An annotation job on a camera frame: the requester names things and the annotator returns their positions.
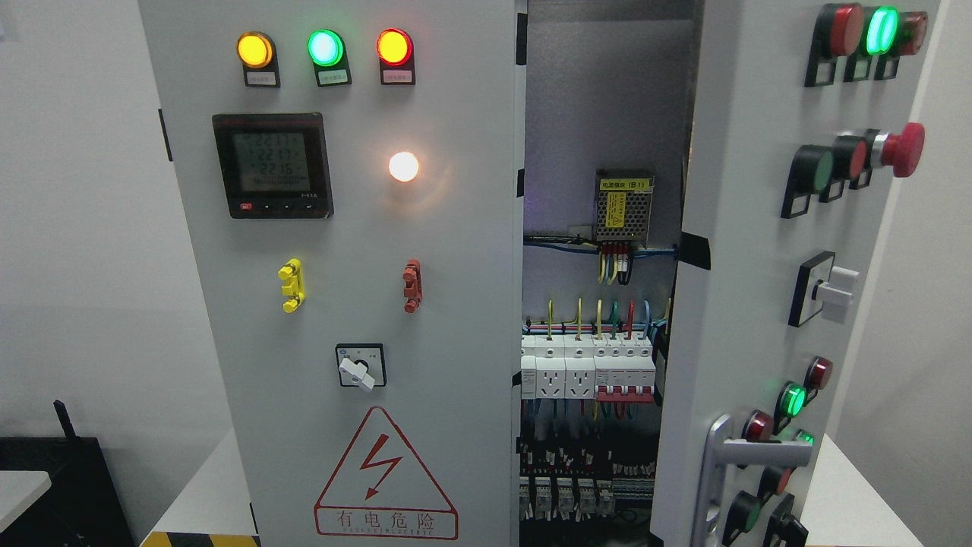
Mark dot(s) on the green indicator lamp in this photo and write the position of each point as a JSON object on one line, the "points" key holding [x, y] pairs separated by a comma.
{"points": [[328, 55]]}

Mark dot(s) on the red indicator lamp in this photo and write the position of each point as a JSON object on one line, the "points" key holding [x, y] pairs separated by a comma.
{"points": [[395, 51]]}

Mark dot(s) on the grey cabinet door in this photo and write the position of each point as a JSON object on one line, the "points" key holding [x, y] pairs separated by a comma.
{"points": [[784, 93], [449, 364]]}

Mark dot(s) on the metal mesh power supply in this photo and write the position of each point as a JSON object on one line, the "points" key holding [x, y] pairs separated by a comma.
{"points": [[623, 205]]}

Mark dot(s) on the white glowing indicator lamp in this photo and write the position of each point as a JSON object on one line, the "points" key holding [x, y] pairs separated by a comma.
{"points": [[403, 166]]}

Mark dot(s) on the white socket breaker row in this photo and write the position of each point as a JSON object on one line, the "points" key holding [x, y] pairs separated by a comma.
{"points": [[610, 369]]}

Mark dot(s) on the black digital power meter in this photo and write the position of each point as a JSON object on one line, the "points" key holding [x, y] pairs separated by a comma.
{"points": [[274, 165]]}

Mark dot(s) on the red terminal connector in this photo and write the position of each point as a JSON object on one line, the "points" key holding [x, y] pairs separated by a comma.
{"points": [[412, 291]]}

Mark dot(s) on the amber indicator lamp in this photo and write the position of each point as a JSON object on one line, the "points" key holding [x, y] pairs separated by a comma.
{"points": [[258, 57]]}

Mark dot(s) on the black box at left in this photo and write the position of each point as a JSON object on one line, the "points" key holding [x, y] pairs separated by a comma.
{"points": [[82, 507]]}

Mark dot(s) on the red electric hazard sticker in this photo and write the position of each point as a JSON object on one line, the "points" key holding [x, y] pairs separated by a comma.
{"points": [[381, 488]]}

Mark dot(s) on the lower relay terminal row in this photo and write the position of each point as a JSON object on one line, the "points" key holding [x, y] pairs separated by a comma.
{"points": [[578, 480]]}

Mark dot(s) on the silver door handle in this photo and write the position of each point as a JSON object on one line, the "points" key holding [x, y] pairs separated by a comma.
{"points": [[721, 515]]}

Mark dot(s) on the yellow terminal connector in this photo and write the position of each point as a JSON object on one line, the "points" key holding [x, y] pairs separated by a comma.
{"points": [[293, 284]]}

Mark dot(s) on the red emergency stop button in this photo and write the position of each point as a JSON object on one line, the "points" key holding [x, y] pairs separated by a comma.
{"points": [[902, 152]]}

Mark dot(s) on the grey cabinet body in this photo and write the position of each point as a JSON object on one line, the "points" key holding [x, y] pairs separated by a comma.
{"points": [[608, 85]]}

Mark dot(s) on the right door selector switch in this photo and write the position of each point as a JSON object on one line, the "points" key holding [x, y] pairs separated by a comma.
{"points": [[822, 288]]}

